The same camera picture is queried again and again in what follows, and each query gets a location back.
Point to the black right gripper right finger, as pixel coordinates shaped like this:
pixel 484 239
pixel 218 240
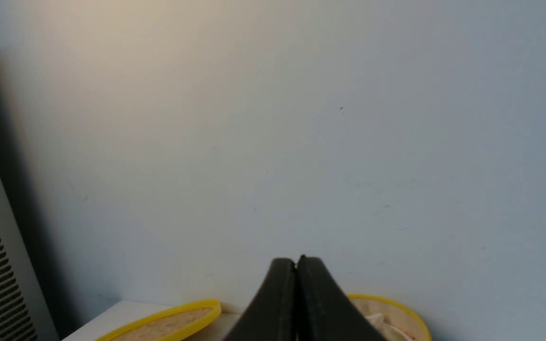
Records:
pixel 322 311

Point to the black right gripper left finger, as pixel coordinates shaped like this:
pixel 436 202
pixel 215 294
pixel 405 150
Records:
pixel 269 316

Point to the bamboo steamer lid yellow rim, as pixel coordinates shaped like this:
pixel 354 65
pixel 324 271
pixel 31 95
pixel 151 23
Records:
pixel 172 324

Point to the bamboo steamer basket yellow rim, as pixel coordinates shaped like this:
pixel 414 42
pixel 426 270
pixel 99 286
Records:
pixel 397 322

